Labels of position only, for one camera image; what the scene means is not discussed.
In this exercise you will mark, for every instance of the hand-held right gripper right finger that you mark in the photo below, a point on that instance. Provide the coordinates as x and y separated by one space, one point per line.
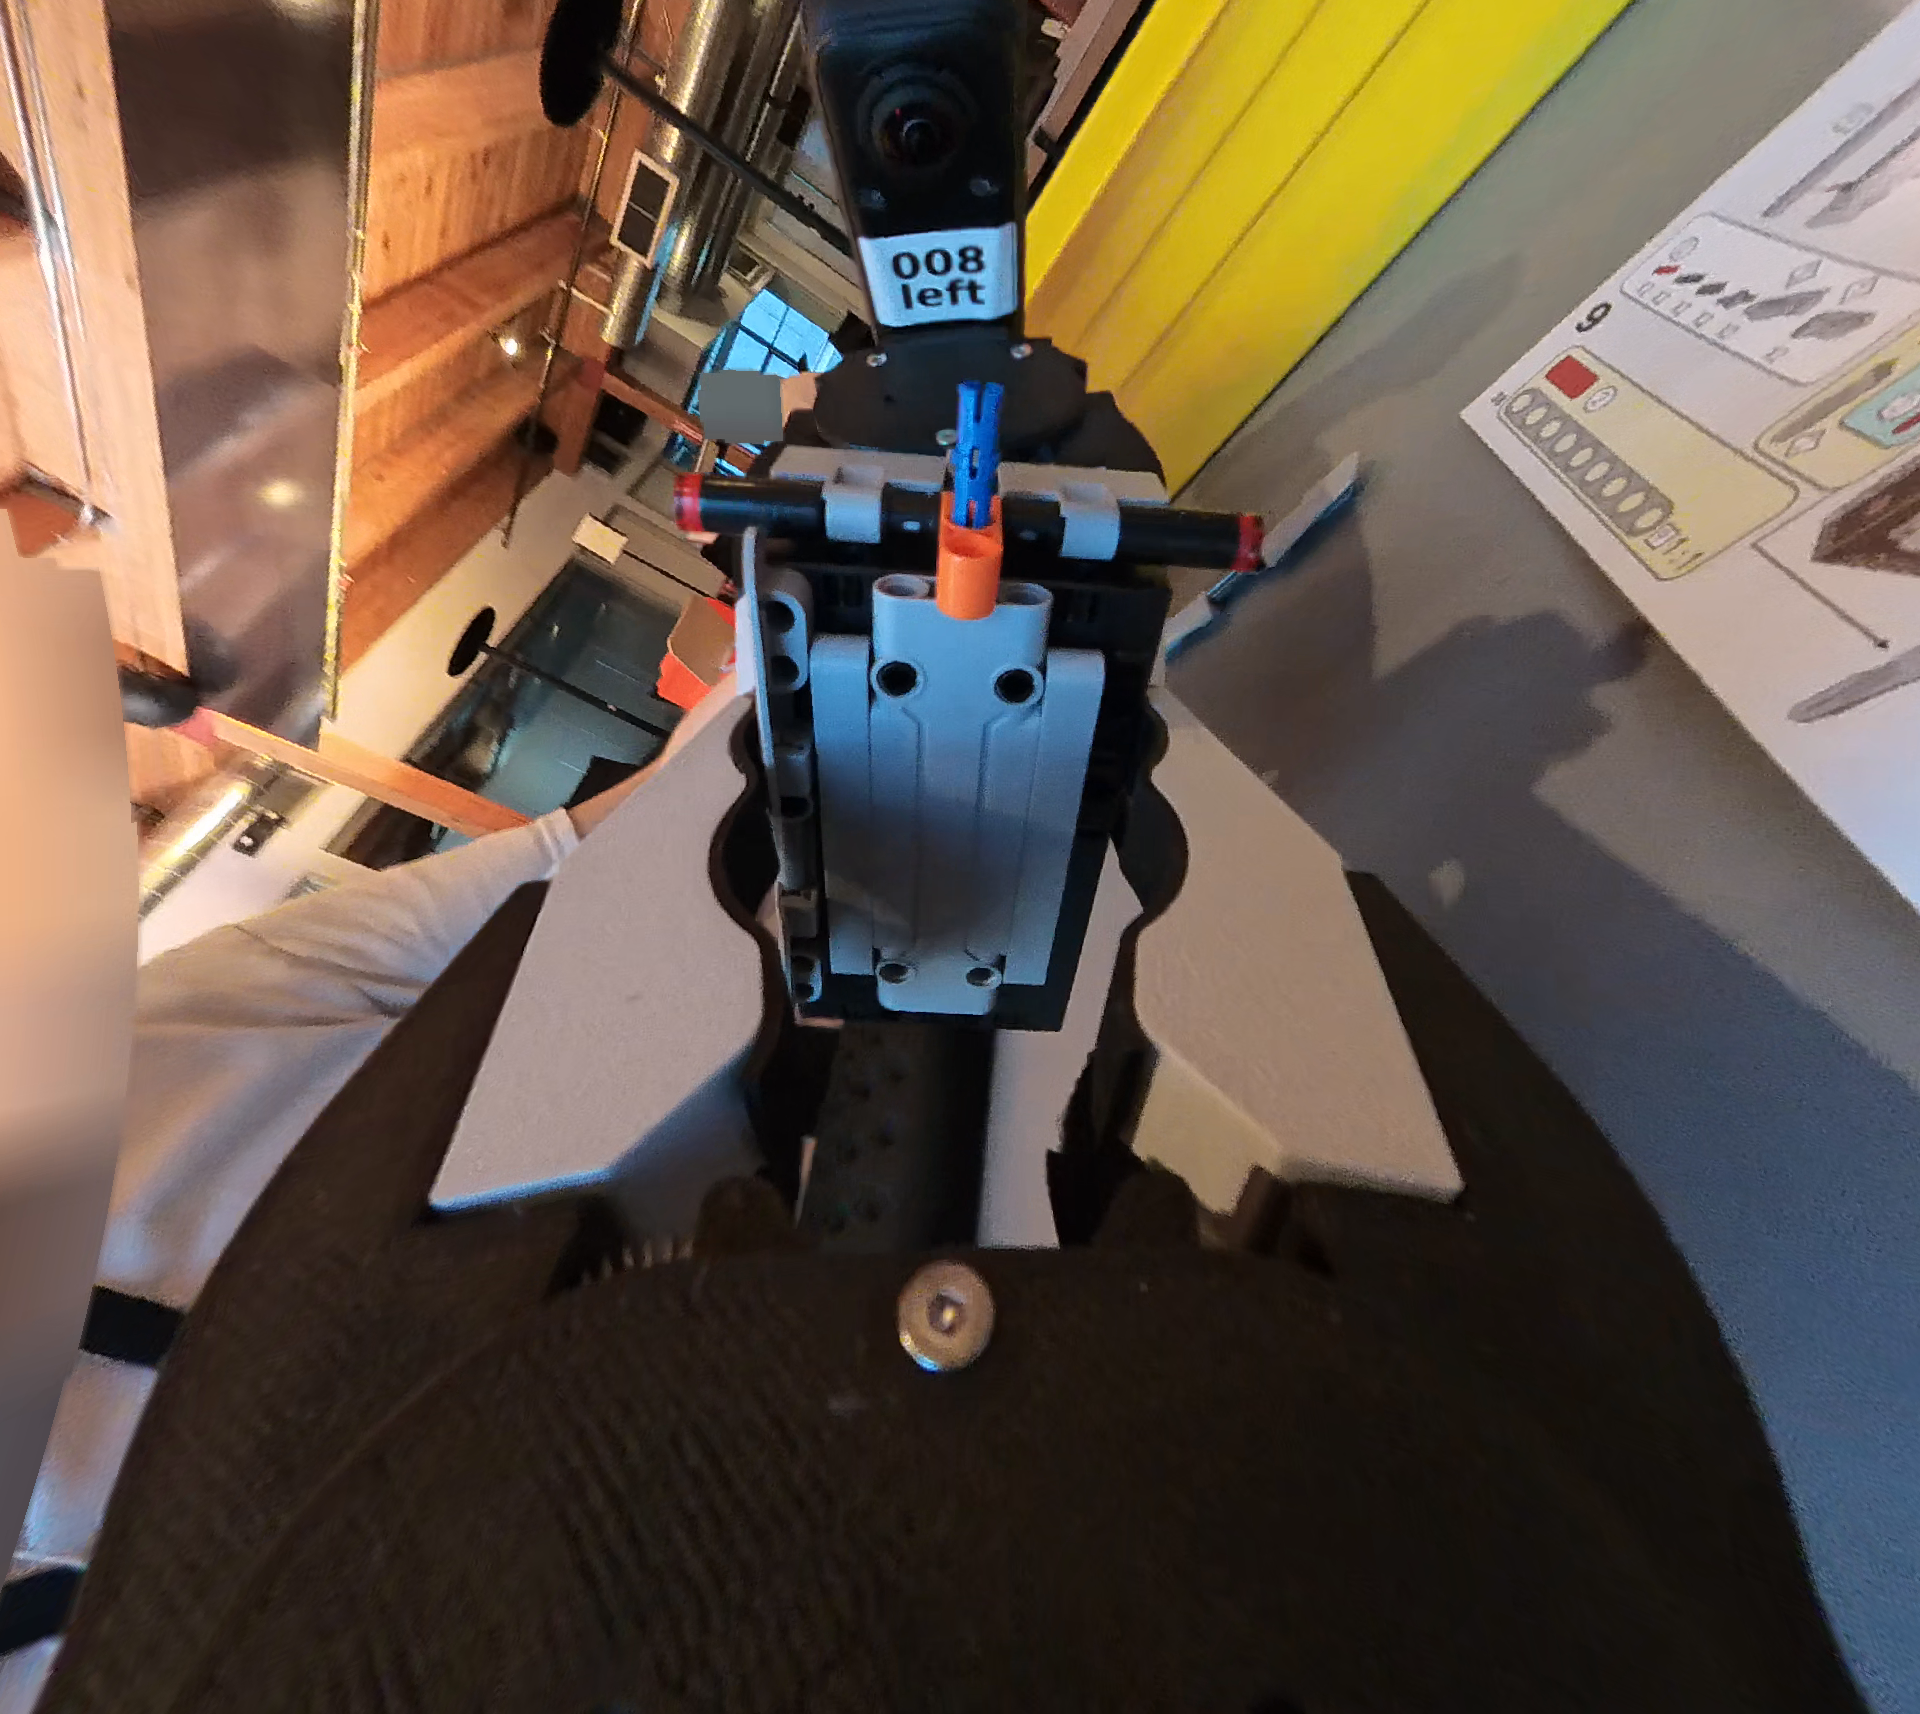
1291 995

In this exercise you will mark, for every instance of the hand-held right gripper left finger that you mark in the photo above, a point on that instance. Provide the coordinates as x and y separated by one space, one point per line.
630 995

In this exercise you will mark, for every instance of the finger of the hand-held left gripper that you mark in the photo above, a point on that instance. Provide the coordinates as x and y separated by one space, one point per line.
754 605

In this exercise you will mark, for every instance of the grey building block robot model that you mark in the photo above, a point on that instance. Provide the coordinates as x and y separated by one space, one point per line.
961 769

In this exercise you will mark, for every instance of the ceiling air vent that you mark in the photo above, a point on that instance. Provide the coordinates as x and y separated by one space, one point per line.
649 203

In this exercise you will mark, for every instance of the person's white shirt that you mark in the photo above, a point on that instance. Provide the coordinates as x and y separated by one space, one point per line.
301 995

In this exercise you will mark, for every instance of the yellow parts bin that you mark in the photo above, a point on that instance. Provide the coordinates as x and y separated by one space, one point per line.
1351 19

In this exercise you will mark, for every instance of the white blue plastic part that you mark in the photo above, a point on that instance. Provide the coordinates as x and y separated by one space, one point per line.
1274 537

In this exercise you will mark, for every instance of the black hanging ceiling panel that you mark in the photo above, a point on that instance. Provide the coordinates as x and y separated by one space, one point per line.
241 244

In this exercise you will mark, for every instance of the instruction booklet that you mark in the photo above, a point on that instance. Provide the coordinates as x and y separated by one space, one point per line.
1770 395

